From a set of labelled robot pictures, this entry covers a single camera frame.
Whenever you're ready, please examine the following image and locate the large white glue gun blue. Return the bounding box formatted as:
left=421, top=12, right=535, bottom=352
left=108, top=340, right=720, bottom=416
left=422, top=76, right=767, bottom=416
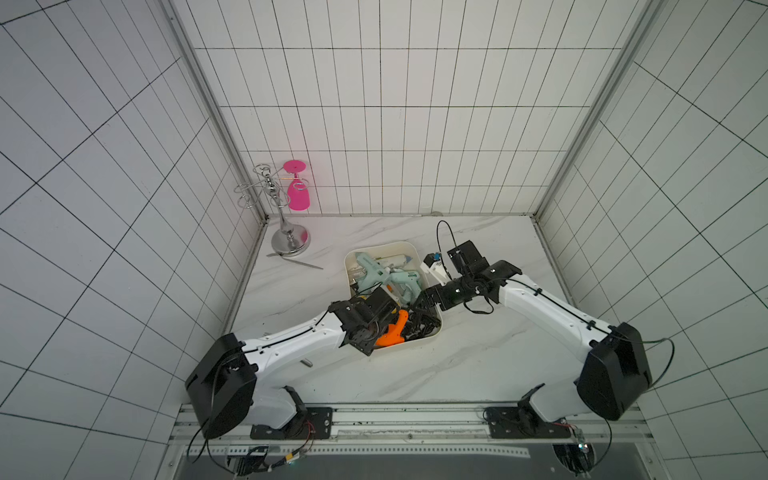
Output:
left=376, top=254, right=412, bottom=269

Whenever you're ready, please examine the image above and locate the pink plastic wine glass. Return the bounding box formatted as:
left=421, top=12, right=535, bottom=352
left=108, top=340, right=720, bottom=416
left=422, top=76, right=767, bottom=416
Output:
left=284, top=159, right=311, bottom=212

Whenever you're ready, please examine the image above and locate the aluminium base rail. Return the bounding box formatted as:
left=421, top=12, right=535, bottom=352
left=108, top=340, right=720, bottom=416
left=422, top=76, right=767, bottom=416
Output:
left=169, top=403, right=654, bottom=458

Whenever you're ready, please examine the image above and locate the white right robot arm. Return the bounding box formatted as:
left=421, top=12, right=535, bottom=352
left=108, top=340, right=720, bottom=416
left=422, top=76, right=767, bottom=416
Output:
left=417, top=260, right=653, bottom=438

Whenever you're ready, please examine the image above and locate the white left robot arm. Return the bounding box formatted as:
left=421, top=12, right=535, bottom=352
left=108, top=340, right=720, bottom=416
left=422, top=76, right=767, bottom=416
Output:
left=185, top=287, right=400, bottom=440

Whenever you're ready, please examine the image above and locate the chrome glass holder stand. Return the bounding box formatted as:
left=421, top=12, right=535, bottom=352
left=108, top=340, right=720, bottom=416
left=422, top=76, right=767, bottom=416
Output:
left=234, top=163, right=311, bottom=258

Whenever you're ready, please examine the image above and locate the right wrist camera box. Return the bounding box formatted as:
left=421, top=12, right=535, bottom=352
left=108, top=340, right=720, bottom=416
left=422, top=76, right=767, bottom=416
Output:
left=448, top=240, right=489, bottom=276

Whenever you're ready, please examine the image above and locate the orange glue gun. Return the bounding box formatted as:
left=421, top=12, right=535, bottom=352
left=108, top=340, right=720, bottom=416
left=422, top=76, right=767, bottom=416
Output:
left=375, top=309, right=409, bottom=348

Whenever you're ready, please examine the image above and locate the large mint glue gun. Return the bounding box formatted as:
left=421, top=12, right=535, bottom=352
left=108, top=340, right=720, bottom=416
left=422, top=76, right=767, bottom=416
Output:
left=356, top=252, right=389, bottom=294

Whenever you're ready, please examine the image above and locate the cream plastic storage tray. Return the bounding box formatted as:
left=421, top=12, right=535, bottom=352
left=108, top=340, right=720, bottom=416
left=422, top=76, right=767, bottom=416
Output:
left=344, top=241, right=443, bottom=349

